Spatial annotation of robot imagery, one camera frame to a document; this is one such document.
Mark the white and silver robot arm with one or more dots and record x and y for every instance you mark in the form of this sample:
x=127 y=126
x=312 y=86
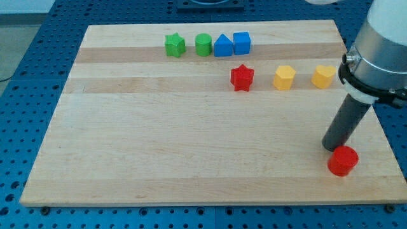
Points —
x=374 y=69

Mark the red star block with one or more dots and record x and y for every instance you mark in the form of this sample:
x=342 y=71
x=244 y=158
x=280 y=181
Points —
x=241 y=78

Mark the green star block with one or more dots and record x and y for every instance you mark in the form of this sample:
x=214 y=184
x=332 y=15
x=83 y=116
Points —
x=174 y=45

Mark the light wooden board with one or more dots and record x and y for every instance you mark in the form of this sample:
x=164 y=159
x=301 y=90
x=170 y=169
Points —
x=135 y=127

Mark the blue house-shaped block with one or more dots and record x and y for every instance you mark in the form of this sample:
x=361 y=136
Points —
x=223 y=47

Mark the green cylinder block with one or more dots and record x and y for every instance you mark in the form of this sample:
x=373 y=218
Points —
x=203 y=44

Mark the blue cube block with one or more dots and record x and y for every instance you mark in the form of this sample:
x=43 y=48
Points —
x=241 y=43

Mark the yellow hexagon block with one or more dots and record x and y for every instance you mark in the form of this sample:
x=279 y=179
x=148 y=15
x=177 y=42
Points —
x=284 y=77

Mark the yellow heart block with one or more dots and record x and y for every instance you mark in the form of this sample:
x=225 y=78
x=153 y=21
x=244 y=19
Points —
x=323 y=76

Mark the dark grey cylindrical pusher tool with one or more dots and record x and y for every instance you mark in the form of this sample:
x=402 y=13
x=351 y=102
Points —
x=349 y=115

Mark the red cylinder block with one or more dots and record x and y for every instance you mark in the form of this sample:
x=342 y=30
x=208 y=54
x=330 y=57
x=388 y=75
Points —
x=343 y=160

